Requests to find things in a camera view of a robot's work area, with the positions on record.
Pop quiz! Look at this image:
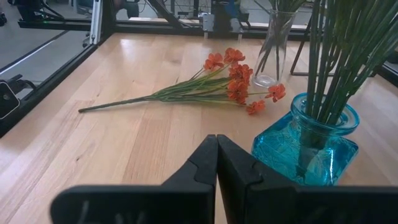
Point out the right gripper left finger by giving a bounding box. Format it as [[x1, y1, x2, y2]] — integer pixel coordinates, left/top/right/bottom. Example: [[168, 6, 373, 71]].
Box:
[[50, 134, 218, 224]]

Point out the person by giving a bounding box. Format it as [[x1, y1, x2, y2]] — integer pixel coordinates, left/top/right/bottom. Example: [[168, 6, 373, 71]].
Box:
[[112, 0, 140, 19]]

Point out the black metal rig frame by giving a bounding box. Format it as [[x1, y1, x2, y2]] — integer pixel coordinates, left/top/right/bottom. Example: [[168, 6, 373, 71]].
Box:
[[0, 0, 398, 138]]

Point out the orange artificial flower bunch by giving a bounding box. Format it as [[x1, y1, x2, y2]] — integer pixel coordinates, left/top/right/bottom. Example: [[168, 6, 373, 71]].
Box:
[[77, 47, 287, 116]]

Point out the black table-level camera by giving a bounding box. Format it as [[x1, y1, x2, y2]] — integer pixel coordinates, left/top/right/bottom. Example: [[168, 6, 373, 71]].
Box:
[[0, 79, 21, 121]]

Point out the blue artificial flower bunch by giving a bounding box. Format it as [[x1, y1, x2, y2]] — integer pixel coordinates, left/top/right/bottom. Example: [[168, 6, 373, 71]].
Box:
[[256, 0, 308, 82]]

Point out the green stems bouquet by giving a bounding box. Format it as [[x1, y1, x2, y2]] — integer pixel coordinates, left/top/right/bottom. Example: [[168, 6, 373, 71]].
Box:
[[323, 0, 398, 175]]

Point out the black equipment base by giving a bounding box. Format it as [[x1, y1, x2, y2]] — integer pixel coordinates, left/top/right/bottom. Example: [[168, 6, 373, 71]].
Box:
[[17, 0, 94, 30]]

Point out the silver aluminium frame post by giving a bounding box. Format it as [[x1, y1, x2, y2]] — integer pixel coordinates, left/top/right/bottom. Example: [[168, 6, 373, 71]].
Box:
[[89, 0, 104, 44]]

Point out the blue glass vase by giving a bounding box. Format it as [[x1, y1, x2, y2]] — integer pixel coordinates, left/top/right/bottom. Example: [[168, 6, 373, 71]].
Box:
[[251, 92, 361, 187]]

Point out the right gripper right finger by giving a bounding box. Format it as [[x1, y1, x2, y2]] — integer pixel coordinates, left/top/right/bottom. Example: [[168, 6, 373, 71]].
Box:
[[216, 134, 398, 224]]

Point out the clear glass vase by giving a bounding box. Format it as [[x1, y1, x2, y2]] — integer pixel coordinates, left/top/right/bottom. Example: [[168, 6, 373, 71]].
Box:
[[251, 9, 298, 88]]

